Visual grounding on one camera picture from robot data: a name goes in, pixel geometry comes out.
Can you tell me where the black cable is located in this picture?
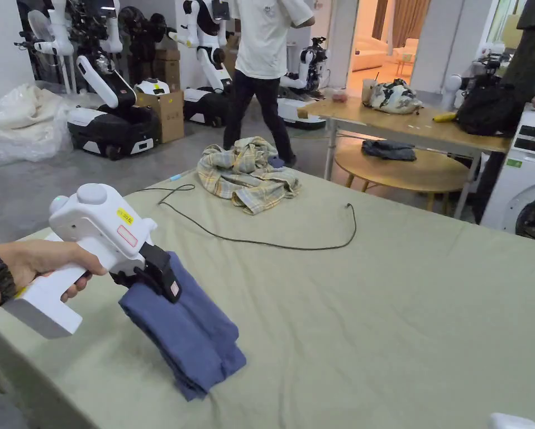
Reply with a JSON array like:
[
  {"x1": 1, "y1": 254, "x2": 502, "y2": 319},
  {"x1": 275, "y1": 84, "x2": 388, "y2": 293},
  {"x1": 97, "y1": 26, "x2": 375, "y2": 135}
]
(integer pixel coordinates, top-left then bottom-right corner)
[{"x1": 157, "y1": 183, "x2": 358, "y2": 249}]

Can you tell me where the patterned cloth bag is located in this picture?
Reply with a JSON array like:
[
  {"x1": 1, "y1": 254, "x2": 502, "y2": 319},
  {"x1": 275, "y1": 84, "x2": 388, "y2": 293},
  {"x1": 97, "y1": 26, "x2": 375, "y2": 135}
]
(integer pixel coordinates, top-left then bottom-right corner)
[{"x1": 368, "y1": 78, "x2": 424, "y2": 113}]

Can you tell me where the dark blue garment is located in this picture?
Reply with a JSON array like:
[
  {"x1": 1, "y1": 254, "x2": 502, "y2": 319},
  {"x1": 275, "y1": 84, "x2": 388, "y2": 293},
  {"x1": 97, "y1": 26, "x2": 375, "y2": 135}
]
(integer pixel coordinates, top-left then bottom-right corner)
[{"x1": 117, "y1": 250, "x2": 249, "y2": 403}]

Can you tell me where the stack of cardboard cartons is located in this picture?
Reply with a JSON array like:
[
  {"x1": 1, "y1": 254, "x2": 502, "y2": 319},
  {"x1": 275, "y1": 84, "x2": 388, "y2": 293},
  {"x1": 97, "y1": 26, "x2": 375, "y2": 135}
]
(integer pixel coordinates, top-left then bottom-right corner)
[{"x1": 153, "y1": 47, "x2": 181, "y2": 93}]

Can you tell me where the tall white humanoid robot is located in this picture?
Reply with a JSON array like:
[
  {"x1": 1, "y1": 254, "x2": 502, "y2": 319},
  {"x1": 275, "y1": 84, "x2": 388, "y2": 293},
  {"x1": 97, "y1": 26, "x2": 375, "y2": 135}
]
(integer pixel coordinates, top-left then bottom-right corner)
[{"x1": 166, "y1": 0, "x2": 238, "y2": 127}]

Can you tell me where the white standing fan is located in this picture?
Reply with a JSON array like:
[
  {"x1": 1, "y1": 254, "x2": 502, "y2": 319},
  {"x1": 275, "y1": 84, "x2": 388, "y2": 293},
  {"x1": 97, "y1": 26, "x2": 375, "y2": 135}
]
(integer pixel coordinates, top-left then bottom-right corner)
[{"x1": 26, "y1": 8, "x2": 73, "y2": 94}]

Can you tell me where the white and black robot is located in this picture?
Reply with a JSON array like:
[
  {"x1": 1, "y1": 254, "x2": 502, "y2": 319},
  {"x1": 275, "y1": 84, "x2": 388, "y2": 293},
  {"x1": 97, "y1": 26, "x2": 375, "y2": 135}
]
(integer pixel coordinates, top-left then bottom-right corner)
[{"x1": 277, "y1": 37, "x2": 330, "y2": 131}]

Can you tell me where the round low wooden table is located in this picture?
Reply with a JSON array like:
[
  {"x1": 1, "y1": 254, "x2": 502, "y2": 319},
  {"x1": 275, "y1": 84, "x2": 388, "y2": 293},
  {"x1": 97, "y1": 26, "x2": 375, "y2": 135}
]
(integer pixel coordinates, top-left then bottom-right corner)
[{"x1": 334, "y1": 144, "x2": 470, "y2": 212}]

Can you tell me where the open cardboard carton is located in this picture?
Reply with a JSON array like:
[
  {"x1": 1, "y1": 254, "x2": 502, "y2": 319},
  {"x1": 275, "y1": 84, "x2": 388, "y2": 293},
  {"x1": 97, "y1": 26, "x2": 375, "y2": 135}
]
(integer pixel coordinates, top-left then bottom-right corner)
[{"x1": 135, "y1": 87, "x2": 186, "y2": 144}]

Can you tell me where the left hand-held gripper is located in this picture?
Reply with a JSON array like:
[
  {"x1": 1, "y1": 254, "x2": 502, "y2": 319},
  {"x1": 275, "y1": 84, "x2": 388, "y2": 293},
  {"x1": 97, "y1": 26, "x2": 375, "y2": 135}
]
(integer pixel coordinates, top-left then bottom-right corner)
[{"x1": 8, "y1": 183, "x2": 184, "y2": 340}]

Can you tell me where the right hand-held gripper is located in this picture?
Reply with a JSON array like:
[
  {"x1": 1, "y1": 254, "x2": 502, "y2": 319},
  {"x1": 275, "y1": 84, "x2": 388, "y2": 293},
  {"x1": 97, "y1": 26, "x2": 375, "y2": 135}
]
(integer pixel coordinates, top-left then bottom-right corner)
[{"x1": 488, "y1": 412, "x2": 533, "y2": 429}]

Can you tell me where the plaid shirt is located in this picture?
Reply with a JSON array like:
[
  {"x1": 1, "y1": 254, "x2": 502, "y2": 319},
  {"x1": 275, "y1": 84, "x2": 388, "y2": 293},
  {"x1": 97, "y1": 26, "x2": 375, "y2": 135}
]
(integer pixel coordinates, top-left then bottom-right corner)
[{"x1": 197, "y1": 136, "x2": 303, "y2": 216}]

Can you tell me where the white sofa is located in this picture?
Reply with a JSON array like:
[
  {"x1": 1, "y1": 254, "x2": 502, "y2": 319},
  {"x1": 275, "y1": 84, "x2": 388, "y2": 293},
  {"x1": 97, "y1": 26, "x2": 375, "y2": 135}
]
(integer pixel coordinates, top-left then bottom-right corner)
[{"x1": 354, "y1": 37, "x2": 419, "y2": 73}]

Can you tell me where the white washing machine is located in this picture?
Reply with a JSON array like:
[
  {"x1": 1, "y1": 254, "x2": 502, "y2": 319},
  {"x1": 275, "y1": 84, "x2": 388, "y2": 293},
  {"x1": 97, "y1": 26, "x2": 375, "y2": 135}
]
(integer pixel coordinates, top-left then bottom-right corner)
[{"x1": 479, "y1": 109, "x2": 535, "y2": 245}]

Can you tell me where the clear plastic sheet pile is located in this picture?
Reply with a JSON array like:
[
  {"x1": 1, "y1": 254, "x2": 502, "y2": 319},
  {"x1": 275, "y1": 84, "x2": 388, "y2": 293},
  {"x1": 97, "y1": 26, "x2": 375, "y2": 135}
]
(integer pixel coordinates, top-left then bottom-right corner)
[{"x1": 0, "y1": 82, "x2": 79, "y2": 164}]

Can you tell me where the drink cup with straw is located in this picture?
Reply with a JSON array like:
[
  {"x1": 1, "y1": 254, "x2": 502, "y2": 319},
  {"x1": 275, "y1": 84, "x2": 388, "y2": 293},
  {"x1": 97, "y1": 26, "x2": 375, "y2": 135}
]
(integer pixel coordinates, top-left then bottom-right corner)
[{"x1": 361, "y1": 70, "x2": 380, "y2": 108}]

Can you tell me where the black backpack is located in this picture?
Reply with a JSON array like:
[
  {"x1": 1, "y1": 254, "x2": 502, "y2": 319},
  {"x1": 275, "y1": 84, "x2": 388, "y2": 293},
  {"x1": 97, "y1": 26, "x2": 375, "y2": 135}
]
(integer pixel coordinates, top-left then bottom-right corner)
[{"x1": 455, "y1": 82, "x2": 526, "y2": 137}]

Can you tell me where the bed with pale green sheet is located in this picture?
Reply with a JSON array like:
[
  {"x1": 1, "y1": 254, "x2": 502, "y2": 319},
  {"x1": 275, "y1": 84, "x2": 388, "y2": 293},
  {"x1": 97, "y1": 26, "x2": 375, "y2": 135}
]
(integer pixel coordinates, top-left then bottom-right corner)
[{"x1": 0, "y1": 167, "x2": 535, "y2": 429}]

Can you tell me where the person's left hand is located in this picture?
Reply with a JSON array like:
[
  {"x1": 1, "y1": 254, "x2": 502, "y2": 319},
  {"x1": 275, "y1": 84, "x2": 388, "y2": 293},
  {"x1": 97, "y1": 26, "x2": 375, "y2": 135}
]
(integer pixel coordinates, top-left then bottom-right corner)
[{"x1": 0, "y1": 239, "x2": 108, "y2": 302}]

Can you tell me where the rectangular wooden table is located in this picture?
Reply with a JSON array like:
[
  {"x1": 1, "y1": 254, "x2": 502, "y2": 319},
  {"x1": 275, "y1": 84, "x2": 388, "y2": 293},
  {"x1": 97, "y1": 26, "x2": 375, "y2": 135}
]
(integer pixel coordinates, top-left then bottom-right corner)
[{"x1": 296, "y1": 94, "x2": 513, "y2": 225}]

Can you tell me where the dark grey cloth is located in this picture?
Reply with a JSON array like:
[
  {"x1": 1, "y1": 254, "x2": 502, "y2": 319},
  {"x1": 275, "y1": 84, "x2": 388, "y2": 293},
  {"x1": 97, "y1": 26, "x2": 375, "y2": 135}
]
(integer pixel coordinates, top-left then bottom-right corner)
[{"x1": 361, "y1": 139, "x2": 418, "y2": 162}]

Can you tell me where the white robot with black base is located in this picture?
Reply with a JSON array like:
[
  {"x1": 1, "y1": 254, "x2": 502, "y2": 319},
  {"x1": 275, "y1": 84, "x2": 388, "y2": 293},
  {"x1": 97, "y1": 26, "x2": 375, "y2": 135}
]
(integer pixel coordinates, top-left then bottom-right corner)
[{"x1": 66, "y1": 53, "x2": 161, "y2": 162}]

